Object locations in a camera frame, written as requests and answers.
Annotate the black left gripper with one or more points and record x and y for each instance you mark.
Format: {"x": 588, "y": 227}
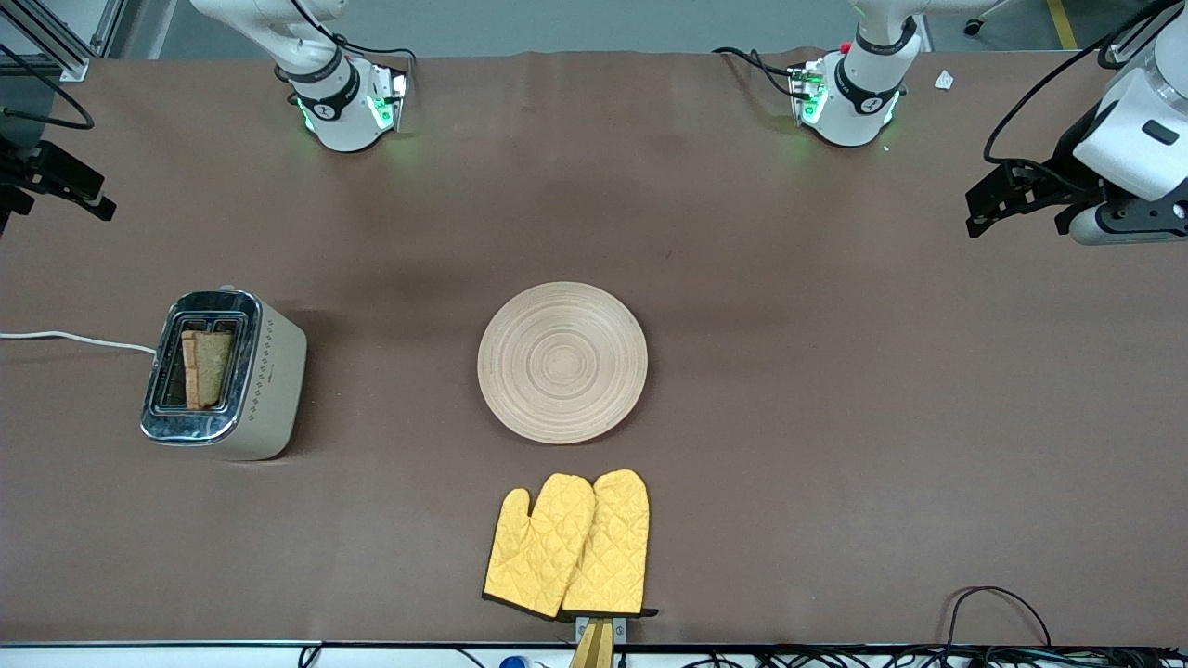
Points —
{"x": 1055, "y": 174}

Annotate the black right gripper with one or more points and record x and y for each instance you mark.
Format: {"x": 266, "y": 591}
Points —
{"x": 39, "y": 170}

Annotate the brown toast slice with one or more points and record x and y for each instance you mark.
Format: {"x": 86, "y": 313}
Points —
{"x": 212, "y": 369}

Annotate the round light wooden plate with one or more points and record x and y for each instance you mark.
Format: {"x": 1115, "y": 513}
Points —
{"x": 562, "y": 364}

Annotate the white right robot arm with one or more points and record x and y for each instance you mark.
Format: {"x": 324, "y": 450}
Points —
{"x": 345, "y": 111}

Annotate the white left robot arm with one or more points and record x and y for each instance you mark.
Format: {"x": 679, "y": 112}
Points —
{"x": 854, "y": 107}

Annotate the small white paper scrap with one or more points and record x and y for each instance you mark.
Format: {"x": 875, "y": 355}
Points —
{"x": 944, "y": 80}

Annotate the white stand leg with caster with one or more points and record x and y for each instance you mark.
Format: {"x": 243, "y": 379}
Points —
{"x": 976, "y": 25}

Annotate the large table cover sheet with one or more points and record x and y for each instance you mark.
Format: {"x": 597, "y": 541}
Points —
{"x": 789, "y": 278}

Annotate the cream and chrome toaster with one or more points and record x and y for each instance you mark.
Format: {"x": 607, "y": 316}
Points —
{"x": 269, "y": 390}

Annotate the yellow quilted oven mitt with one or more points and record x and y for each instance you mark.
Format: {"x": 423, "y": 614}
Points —
{"x": 613, "y": 547}
{"x": 534, "y": 547}

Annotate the aluminium frame profile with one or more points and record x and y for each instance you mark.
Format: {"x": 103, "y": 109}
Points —
{"x": 42, "y": 37}

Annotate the small metal bracket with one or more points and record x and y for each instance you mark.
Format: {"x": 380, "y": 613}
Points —
{"x": 620, "y": 627}

